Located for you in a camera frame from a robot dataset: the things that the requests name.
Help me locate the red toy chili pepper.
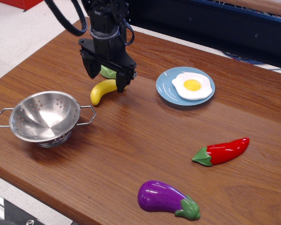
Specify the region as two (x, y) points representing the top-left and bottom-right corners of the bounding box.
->
(192, 137), (250, 166)

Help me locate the toy fried egg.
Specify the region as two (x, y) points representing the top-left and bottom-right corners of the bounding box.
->
(172, 72), (213, 100)

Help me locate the yellow toy banana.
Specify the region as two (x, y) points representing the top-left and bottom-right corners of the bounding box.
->
(90, 79), (117, 105)

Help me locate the purple toy eggplant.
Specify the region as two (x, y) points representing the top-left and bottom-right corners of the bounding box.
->
(138, 180), (200, 220)

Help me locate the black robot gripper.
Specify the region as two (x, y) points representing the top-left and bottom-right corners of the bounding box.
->
(78, 30), (137, 93)

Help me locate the red box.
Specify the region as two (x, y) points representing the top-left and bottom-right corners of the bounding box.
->
(0, 0), (43, 10)

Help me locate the light blue plate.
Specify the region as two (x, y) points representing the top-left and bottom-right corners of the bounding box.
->
(156, 67), (215, 106)

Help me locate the green toy cabbage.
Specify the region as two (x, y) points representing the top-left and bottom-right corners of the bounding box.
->
(100, 65), (117, 79)

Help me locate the steel colander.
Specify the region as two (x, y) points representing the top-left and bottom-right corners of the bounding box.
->
(0, 91), (96, 148)

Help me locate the aluminium rail with bracket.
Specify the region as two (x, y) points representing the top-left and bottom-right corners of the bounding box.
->
(0, 191), (77, 225)

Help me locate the dark blue metal frame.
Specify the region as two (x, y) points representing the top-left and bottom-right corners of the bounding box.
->
(127, 0), (281, 68)

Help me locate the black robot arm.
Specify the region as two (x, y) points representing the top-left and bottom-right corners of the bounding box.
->
(78, 0), (137, 93)

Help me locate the black braided cable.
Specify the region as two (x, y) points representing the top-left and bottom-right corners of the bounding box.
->
(44, 0), (88, 37)

